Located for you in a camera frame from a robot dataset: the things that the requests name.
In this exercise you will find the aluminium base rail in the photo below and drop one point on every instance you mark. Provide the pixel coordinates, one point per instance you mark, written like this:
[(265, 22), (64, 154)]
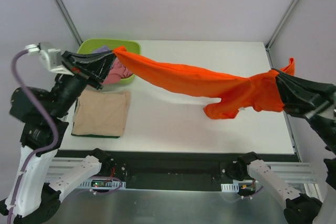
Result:
[(59, 166)]

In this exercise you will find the aluminium frame post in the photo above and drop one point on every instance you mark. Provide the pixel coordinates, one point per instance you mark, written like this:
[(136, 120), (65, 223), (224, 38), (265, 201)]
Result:
[(280, 26), (68, 20)]

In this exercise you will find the orange t shirt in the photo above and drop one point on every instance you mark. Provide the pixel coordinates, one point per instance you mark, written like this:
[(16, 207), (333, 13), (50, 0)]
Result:
[(259, 92)]

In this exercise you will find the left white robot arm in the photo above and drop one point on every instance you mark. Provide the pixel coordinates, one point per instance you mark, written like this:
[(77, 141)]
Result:
[(32, 199)]

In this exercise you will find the green plastic basin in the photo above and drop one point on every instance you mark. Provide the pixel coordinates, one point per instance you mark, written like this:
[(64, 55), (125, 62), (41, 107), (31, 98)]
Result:
[(91, 44)]

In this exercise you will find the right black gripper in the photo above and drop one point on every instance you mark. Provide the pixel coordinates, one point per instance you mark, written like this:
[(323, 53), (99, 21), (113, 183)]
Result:
[(315, 109)]

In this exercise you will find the left aluminium frame post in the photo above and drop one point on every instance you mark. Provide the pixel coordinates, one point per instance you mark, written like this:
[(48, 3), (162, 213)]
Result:
[(68, 20)]

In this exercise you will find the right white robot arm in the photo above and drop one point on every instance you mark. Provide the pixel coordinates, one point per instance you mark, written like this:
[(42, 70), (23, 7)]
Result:
[(297, 206)]

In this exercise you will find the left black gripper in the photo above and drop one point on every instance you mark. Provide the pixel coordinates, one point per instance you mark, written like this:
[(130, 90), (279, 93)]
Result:
[(80, 72)]

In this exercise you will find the pink t shirt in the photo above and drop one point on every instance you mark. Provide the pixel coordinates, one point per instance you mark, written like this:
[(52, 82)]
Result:
[(119, 74)]

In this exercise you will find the right aluminium frame post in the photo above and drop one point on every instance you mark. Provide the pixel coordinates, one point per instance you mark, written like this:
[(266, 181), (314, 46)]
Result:
[(280, 26)]

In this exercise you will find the left white cable duct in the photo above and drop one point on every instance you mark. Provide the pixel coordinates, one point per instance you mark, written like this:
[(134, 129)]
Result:
[(100, 184)]

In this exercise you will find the right white cable duct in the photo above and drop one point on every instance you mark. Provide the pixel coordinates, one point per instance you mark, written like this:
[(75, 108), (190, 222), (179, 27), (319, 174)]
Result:
[(230, 188)]

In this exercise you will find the lilac t shirt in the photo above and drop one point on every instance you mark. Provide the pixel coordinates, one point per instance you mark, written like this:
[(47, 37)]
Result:
[(101, 49)]

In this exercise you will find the folded beige t shirt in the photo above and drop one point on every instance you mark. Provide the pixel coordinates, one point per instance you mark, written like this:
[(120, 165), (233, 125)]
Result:
[(102, 113)]

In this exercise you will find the white cable duct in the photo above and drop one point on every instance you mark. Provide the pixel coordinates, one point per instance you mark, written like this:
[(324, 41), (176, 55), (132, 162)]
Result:
[(230, 188), (100, 184)]

